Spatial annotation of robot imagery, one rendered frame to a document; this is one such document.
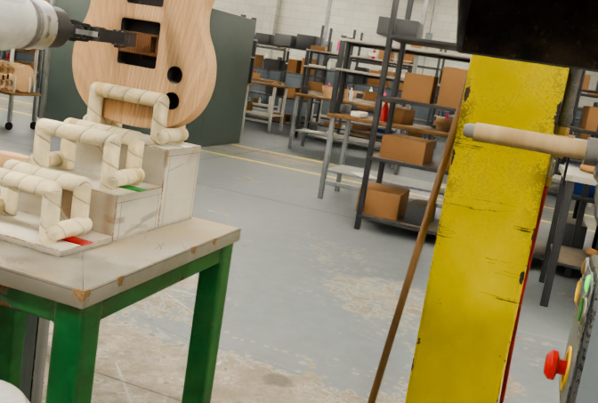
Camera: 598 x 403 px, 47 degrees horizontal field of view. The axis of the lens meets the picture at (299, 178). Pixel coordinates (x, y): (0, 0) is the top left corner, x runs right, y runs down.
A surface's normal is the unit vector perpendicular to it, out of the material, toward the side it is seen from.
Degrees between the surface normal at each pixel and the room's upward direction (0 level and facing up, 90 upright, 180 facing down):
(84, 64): 90
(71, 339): 90
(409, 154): 90
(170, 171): 90
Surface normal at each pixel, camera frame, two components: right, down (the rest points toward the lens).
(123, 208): 0.92, 0.20
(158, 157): -0.35, 0.10
